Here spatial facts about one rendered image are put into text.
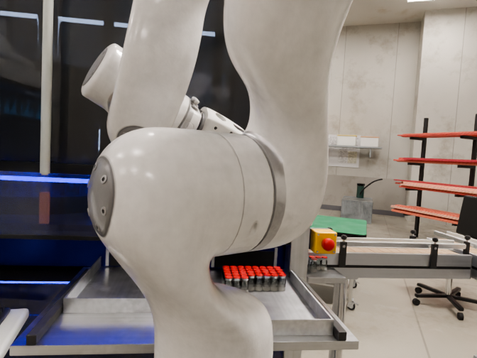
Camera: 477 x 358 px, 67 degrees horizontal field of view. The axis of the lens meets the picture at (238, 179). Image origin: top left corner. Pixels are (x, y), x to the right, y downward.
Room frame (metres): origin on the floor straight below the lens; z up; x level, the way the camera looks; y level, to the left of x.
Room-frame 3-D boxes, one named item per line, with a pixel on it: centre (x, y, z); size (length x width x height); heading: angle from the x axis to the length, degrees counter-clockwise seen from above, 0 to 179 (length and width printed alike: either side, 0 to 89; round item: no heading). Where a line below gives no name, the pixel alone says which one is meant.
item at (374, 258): (1.37, -0.56, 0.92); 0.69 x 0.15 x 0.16; 98
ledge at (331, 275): (1.23, -0.30, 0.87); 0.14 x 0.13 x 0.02; 8
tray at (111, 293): (0.99, 0.28, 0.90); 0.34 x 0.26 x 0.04; 8
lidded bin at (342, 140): (8.80, -2.56, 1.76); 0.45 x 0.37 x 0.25; 71
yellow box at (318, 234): (1.19, -0.29, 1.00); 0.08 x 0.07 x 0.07; 8
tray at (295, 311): (0.92, -0.08, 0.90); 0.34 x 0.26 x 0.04; 8
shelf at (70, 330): (0.95, 0.10, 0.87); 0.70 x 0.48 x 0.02; 98
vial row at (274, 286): (1.01, -0.06, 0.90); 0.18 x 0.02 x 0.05; 98
